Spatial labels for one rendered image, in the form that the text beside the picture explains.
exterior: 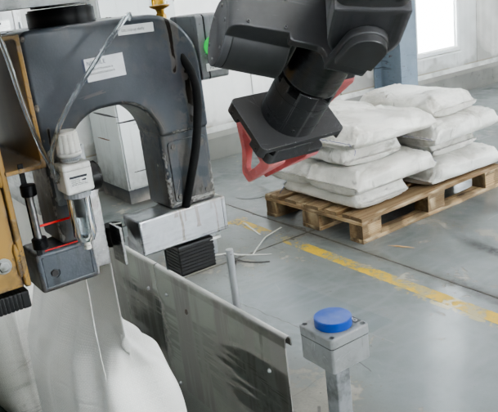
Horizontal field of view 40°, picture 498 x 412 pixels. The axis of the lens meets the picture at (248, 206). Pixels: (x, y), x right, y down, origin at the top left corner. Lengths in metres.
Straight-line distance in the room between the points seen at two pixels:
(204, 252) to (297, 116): 0.45
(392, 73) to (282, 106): 6.21
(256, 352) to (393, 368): 1.24
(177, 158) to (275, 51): 0.43
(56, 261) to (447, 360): 1.90
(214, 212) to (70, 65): 0.30
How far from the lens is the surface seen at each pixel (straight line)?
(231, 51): 0.57
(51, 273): 0.94
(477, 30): 8.05
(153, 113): 0.96
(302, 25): 0.58
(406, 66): 6.67
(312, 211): 3.88
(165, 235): 1.00
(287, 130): 0.65
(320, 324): 1.08
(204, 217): 1.02
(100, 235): 0.98
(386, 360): 2.62
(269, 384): 1.40
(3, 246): 0.92
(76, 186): 0.86
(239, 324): 1.41
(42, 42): 0.89
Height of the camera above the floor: 1.36
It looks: 18 degrees down
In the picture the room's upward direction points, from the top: 7 degrees counter-clockwise
